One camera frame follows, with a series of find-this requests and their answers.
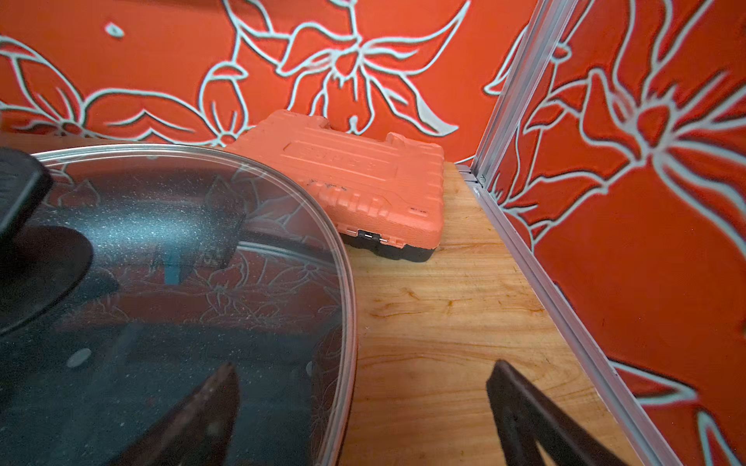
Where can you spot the orange plastic tool case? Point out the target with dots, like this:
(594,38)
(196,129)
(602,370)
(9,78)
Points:
(386,195)

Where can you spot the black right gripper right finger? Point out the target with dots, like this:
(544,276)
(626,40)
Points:
(529,423)

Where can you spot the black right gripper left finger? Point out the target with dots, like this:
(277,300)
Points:
(197,431)

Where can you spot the black lidded frying pan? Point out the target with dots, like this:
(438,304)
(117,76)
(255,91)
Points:
(131,273)

